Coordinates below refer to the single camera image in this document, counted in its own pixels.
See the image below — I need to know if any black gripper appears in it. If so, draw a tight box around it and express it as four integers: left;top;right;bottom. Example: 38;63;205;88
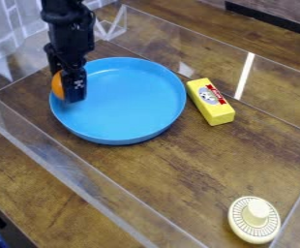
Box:
41;0;95;104

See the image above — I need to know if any orange ball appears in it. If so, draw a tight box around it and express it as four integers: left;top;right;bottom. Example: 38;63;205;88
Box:
53;72;65;100

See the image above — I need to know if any blue round tray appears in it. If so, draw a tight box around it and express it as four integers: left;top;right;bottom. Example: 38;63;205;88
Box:
50;57;187;145

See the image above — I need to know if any yellow butter box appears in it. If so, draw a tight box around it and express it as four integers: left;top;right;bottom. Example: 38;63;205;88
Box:
187;77;237;126

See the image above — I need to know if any cream round knob lid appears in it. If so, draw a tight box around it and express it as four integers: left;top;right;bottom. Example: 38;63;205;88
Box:
229;196;281;244

